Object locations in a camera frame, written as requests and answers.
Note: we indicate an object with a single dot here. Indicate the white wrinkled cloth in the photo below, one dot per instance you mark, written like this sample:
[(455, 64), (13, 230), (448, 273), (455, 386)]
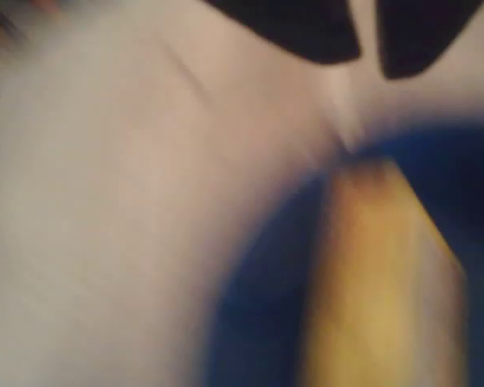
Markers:
[(105, 201)]

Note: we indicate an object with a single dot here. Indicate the yellow banana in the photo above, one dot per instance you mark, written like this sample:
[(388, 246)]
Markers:
[(379, 282)]

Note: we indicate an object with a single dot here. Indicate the blue plastic bowl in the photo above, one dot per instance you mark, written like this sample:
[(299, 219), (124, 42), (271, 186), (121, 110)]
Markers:
[(266, 302)]

